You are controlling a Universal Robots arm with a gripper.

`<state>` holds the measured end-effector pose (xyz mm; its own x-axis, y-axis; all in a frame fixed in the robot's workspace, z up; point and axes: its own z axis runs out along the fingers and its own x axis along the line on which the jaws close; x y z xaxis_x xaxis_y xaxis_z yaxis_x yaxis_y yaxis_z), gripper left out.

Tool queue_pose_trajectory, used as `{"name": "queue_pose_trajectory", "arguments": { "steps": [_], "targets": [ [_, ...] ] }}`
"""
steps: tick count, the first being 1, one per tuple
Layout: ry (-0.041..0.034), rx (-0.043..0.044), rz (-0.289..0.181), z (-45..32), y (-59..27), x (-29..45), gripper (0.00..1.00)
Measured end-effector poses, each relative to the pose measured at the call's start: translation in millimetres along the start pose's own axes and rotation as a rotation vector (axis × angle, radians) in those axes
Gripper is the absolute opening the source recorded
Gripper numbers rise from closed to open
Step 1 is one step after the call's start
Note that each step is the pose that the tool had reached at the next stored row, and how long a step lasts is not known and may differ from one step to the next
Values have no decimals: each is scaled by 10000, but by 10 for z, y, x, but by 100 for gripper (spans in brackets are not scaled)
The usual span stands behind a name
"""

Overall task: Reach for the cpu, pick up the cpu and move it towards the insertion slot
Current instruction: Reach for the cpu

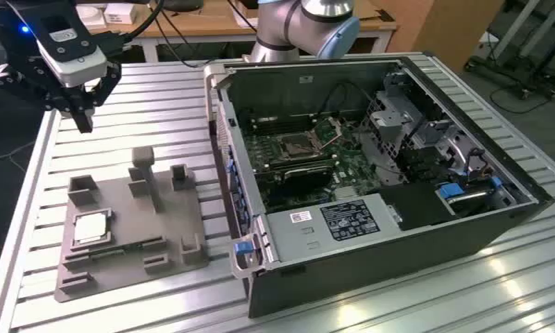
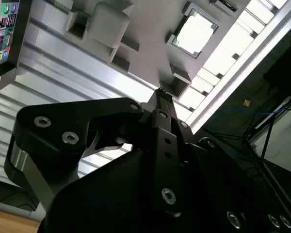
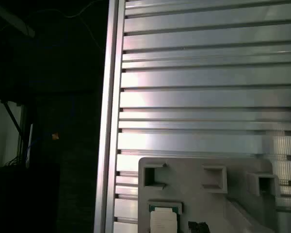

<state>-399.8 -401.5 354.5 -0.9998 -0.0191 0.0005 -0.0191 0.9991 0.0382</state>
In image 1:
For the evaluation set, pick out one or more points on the plain white box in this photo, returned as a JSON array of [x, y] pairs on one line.
[[120, 14]]

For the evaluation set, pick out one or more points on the green motherboard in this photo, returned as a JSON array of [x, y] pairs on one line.
[[351, 170]]

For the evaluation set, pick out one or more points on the blue case latch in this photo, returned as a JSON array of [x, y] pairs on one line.
[[243, 249]]

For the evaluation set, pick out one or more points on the grey parts rack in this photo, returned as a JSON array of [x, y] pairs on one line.
[[167, 222]]

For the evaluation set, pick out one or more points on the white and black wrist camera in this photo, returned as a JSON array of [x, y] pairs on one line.
[[74, 66]]

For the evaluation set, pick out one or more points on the black graphics card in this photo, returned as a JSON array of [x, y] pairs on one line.
[[306, 182]]

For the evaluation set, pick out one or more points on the blue disk carrier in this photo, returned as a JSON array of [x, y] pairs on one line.
[[450, 192]]

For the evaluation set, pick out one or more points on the brown cardboard sheet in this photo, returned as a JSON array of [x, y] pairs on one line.
[[373, 14]]

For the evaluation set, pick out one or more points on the black open PC case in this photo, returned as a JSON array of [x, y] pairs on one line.
[[398, 270]]

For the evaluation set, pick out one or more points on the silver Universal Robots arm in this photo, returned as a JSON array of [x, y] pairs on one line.
[[287, 21]]

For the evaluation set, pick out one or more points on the small blue plastic clip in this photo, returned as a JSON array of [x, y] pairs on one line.
[[495, 183]]

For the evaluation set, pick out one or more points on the silver chipset heatsink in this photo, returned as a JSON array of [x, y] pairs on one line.
[[349, 193]]

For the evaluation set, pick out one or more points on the silver CPU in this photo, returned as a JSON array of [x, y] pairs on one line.
[[92, 227]]

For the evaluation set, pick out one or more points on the black plastic shroud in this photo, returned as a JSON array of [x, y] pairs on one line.
[[417, 204]]

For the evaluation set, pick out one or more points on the black RAM slot bank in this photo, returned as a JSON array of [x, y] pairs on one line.
[[287, 163], [278, 124]]

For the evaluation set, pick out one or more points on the CPU socket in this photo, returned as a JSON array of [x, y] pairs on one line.
[[298, 148]]

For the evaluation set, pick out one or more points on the green RAM stick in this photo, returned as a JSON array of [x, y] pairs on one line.
[[120, 250]]

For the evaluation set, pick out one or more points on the white box with tape roll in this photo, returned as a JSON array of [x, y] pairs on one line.
[[92, 17]]

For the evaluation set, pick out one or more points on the grey metal drive cage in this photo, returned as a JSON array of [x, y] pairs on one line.
[[389, 121]]

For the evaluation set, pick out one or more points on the grey power supply unit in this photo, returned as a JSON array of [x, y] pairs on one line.
[[297, 239]]

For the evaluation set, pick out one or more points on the wooden cabinet panel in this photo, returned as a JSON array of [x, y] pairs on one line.
[[445, 31]]

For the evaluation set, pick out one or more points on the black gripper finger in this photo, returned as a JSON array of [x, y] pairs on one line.
[[32, 88], [111, 79]]

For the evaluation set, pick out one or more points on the wooden desk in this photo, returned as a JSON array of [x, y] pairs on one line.
[[212, 21]]

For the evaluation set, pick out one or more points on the black wheeled equipment stand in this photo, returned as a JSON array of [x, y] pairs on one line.
[[532, 74]]

